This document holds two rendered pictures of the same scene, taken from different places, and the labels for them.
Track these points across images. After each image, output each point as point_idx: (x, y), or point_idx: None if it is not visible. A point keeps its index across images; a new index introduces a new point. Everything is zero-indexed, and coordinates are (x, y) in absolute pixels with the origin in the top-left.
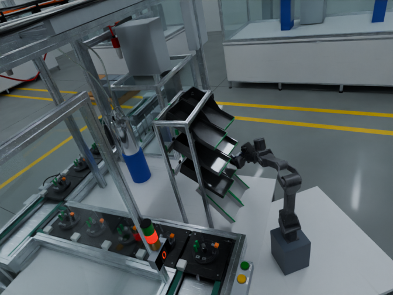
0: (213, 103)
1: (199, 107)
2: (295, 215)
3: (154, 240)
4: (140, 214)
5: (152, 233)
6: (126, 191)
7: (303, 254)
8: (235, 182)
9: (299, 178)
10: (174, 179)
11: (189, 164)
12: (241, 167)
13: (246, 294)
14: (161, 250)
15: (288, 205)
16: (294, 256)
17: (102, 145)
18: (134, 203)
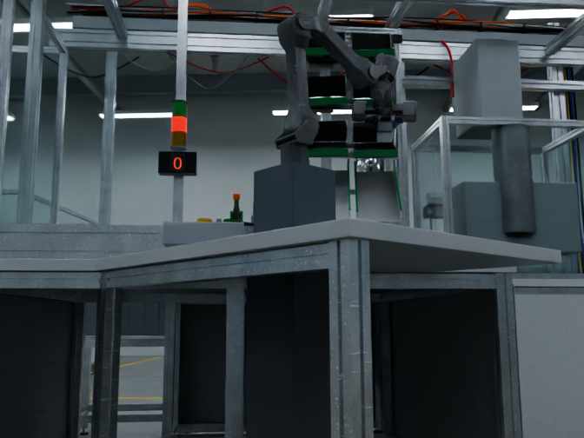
0: (389, 44)
1: (341, 26)
2: (298, 109)
3: (174, 127)
4: (183, 94)
5: (175, 113)
6: (180, 52)
7: (280, 196)
8: (394, 205)
9: (295, 13)
10: None
11: (332, 142)
12: (353, 112)
13: (181, 227)
14: (176, 152)
15: (288, 80)
16: (267, 193)
17: None
18: (182, 73)
